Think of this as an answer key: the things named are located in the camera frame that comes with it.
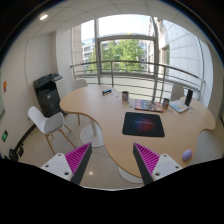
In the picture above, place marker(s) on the orange wall sticker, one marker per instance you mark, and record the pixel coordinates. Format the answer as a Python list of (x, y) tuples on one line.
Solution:
[(5, 86)]

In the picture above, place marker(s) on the white chair near left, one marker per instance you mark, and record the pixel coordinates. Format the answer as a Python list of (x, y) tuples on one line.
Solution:
[(48, 125)]

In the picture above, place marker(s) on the black office printer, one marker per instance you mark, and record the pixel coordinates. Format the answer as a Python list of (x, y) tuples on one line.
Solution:
[(47, 94)]

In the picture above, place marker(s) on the small blue black box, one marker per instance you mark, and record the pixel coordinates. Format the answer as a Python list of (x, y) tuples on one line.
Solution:
[(106, 92)]

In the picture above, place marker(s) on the white chair far right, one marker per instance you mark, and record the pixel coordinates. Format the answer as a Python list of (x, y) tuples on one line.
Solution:
[(177, 92)]

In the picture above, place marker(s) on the green exit sign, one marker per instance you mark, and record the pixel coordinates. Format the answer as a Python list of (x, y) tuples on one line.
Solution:
[(4, 136)]

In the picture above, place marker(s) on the white chair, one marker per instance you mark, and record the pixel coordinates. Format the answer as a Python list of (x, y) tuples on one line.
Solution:
[(48, 125), (79, 84), (177, 92)]

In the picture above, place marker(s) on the black upright speaker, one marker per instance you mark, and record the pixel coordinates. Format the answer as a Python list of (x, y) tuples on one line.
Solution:
[(188, 97)]

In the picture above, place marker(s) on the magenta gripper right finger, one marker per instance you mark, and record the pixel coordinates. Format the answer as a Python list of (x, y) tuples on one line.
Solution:
[(153, 166)]

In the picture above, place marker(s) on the white chair far left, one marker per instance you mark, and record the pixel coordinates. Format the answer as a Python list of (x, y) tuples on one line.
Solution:
[(79, 84)]

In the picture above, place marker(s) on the open notebook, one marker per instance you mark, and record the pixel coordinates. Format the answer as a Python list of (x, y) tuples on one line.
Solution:
[(179, 106)]

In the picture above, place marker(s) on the wooden curved table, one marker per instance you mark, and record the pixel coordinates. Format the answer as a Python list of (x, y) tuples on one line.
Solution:
[(122, 125)]

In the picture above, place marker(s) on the round ceiling light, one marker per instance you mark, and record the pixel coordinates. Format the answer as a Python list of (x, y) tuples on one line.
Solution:
[(43, 17)]

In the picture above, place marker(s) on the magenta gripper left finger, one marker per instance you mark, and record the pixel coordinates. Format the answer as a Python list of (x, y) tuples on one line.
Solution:
[(70, 166)]

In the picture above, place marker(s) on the dark cup right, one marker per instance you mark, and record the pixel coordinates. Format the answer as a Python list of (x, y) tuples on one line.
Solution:
[(165, 103)]

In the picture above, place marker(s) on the black mouse pad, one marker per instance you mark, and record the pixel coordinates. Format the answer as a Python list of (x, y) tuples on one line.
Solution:
[(141, 124)]

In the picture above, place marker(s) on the metal balcony railing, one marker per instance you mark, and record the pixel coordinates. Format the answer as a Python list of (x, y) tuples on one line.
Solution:
[(145, 80)]

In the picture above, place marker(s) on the dark mug centre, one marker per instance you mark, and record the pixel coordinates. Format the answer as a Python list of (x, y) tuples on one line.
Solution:
[(125, 95)]

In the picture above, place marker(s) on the colourful magazine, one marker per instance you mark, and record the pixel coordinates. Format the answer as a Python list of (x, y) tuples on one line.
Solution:
[(147, 105)]

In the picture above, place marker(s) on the purple computer mouse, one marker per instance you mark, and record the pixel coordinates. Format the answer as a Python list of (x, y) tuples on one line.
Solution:
[(187, 155)]

